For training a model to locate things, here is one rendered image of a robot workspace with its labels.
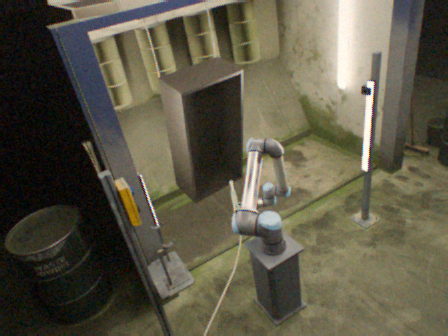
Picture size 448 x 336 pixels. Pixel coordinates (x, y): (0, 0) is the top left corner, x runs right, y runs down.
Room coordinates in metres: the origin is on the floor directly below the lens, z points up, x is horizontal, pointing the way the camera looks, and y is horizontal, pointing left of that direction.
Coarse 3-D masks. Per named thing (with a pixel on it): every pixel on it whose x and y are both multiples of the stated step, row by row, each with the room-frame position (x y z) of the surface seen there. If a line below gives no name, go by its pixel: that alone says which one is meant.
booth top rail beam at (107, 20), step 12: (168, 0) 2.27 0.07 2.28; (180, 0) 2.30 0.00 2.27; (192, 0) 2.33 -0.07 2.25; (204, 0) 2.36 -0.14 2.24; (120, 12) 2.15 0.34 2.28; (132, 12) 2.18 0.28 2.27; (144, 12) 2.20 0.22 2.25; (156, 12) 2.23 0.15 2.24; (96, 24) 2.09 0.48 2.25; (108, 24) 2.12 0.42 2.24
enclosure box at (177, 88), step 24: (192, 72) 2.85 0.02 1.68; (216, 72) 2.81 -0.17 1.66; (240, 72) 2.80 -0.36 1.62; (168, 96) 2.72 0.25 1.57; (192, 96) 3.01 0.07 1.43; (216, 96) 3.16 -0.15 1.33; (240, 96) 2.87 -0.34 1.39; (168, 120) 2.83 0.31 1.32; (192, 120) 3.04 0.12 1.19; (216, 120) 3.20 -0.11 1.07; (240, 120) 2.91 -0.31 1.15; (192, 144) 3.08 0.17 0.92; (216, 144) 3.24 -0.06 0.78; (240, 144) 2.96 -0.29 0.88; (192, 168) 2.66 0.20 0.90; (216, 168) 3.20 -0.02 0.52; (240, 168) 3.01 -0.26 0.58; (192, 192) 2.72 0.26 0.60; (216, 192) 2.85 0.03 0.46
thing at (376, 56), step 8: (376, 56) 2.51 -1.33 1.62; (376, 64) 2.51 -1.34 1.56; (376, 72) 2.51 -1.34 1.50; (376, 80) 2.51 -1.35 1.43; (376, 88) 2.51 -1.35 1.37; (376, 96) 2.51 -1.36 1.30; (376, 104) 2.52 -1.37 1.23; (376, 112) 2.52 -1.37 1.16; (368, 176) 2.51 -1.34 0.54; (368, 184) 2.51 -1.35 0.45; (368, 192) 2.51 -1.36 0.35; (368, 200) 2.52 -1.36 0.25; (368, 208) 2.52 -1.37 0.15
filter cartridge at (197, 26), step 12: (204, 12) 4.01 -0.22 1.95; (192, 24) 4.02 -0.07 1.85; (204, 24) 4.01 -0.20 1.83; (192, 36) 4.03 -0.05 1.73; (204, 36) 4.00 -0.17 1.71; (216, 36) 4.11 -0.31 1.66; (192, 48) 4.05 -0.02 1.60; (204, 48) 4.01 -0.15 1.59; (216, 48) 4.06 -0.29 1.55; (192, 60) 4.13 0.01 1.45; (204, 60) 3.99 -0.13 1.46
